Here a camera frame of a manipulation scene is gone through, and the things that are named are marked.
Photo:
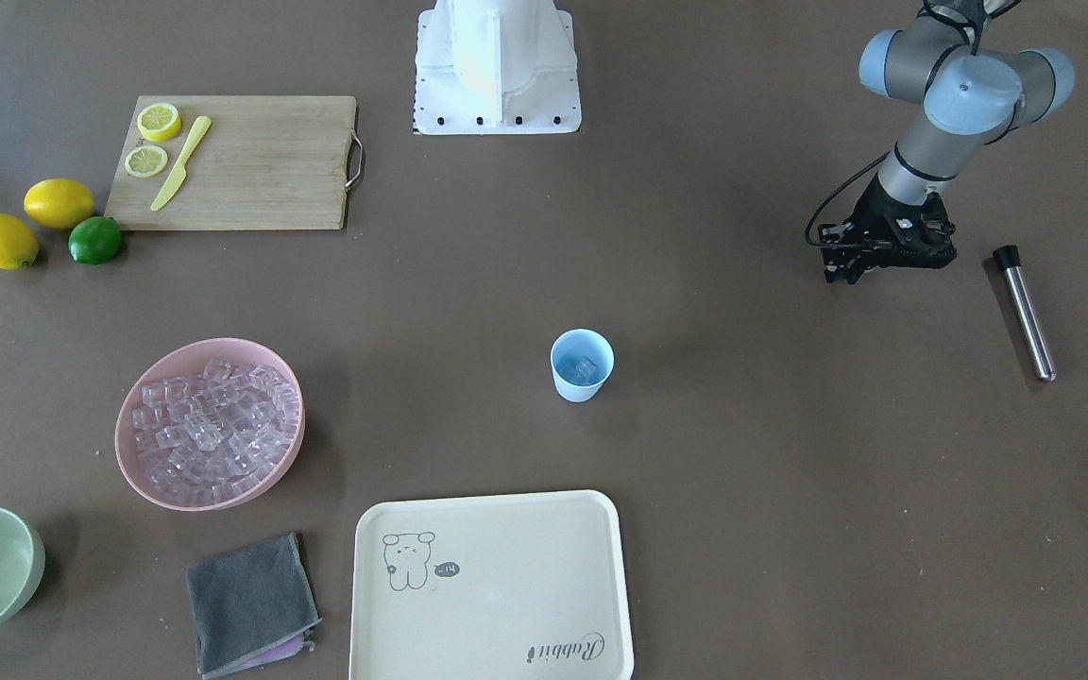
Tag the wooden cutting board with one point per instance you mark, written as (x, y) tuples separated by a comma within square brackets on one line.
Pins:
[(268, 162)]

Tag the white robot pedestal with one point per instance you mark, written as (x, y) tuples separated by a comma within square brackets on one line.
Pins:
[(496, 68)]

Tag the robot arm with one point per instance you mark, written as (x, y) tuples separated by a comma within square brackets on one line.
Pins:
[(969, 98)]

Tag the green lime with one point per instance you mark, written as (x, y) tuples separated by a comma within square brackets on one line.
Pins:
[(95, 241)]

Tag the steel muddler black tip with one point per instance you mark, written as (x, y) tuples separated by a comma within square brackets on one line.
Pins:
[(1009, 263)]

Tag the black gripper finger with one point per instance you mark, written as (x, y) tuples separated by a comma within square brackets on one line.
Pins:
[(835, 273), (857, 271)]

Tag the grey folded cloth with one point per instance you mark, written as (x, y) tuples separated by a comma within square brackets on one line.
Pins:
[(251, 607)]

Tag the ice cube in cup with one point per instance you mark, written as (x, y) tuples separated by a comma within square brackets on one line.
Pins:
[(584, 372)]

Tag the pink bowl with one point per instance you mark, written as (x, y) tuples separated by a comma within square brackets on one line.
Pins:
[(212, 425)]

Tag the light blue plastic cup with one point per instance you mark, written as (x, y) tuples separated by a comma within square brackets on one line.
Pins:
[(568, 348)]

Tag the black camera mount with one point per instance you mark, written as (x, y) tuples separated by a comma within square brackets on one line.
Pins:
[(922, 235)]

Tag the yellow lemon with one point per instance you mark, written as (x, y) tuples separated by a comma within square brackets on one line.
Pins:
[(19, 247), (59, 203)]

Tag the yellow plastic knife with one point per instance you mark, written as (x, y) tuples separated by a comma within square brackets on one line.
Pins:
[(178, 171)]

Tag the lemon slice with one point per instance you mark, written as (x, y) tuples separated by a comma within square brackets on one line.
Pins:
[(145, 161)]

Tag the lemon half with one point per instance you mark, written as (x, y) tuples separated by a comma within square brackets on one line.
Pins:
[(159, 122)]

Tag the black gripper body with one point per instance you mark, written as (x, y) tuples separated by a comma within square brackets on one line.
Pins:
[(875, 213)]

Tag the cream rabbit tray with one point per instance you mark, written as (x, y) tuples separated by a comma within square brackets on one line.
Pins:
[(517, 586)]

